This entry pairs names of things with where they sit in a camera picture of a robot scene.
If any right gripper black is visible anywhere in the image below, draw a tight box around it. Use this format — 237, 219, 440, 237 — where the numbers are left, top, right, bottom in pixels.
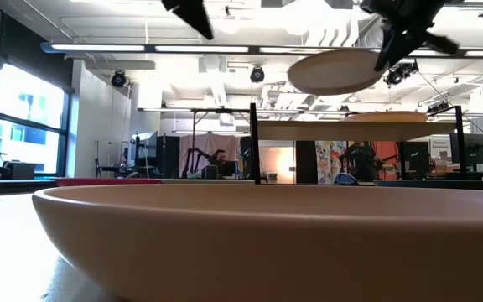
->
361, 0, 460, 72

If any beige plate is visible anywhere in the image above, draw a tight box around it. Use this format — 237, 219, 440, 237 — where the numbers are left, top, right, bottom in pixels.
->
287, 48, 389, 96

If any magenta plate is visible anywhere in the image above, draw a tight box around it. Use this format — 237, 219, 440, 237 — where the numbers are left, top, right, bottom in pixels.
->
55, 177, 163, 187

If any black ceiling light cluster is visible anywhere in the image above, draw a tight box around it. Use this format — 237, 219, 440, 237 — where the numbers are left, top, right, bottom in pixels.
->
382, 60, 419, 87

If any black ceiling spotlight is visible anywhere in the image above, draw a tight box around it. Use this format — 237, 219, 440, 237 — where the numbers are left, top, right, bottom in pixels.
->
110, 70, 127, 88
249, 65, 266, 84

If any long ceiling light fixture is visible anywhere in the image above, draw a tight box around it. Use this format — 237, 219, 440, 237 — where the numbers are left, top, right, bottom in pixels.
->
42, 41, 483, 59

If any white printed sign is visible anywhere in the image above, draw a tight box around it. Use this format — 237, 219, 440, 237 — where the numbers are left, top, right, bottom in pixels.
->
428, 134, 453, 164

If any orange panel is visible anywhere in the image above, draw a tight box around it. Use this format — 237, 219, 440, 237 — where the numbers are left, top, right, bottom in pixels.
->
371, 141, 401, 181

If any black computer monitor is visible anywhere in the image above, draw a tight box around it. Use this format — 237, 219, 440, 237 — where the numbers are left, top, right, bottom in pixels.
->
450, 133, 483, 165

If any beige curtain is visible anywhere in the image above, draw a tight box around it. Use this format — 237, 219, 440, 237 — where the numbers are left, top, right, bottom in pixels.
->
178, 133, 242, 180

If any standing person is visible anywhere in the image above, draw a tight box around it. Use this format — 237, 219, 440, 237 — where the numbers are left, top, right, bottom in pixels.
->
341, 141, 380, 182

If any grey computer monitor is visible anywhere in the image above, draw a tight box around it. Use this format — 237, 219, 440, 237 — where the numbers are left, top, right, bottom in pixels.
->
130, 130, 158, 169

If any black tall cabinet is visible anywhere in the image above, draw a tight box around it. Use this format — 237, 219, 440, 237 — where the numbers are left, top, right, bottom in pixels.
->
156, 134, 181, 180

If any colourful poster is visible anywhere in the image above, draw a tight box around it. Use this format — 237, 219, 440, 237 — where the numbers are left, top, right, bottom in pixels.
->
314, 140, 348, 185

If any seated person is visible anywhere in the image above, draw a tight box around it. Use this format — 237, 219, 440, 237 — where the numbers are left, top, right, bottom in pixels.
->
212, 150, 237, 178

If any blue round object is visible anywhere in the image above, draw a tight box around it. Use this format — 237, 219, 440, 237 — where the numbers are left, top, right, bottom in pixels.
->
332, 172, 361, 186

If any large window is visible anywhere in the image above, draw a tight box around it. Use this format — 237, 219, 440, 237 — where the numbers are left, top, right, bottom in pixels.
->
0, 62, 73, 177

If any salmon pink plate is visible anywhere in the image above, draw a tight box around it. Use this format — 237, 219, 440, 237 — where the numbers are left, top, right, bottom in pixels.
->
31, 183, 483, 302

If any wooden shelf black metal frame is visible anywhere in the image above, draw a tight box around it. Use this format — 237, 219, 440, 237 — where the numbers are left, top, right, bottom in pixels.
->
248, 102, 465, 185

